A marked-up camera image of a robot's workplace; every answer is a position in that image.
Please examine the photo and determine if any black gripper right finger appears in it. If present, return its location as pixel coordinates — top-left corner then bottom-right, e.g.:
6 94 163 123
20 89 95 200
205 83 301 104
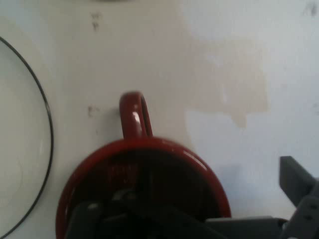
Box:
279 156 319 239

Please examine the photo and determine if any white plate with black rim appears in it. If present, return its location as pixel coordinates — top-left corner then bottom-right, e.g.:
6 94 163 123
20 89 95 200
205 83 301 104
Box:
0 36 55 239

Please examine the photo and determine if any red enamel mug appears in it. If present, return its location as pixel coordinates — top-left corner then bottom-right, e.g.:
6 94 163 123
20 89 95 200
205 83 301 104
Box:
55 91 231 239

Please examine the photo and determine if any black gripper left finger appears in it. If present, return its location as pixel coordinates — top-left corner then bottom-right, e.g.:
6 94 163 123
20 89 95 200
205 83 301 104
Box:
63 190 161 239

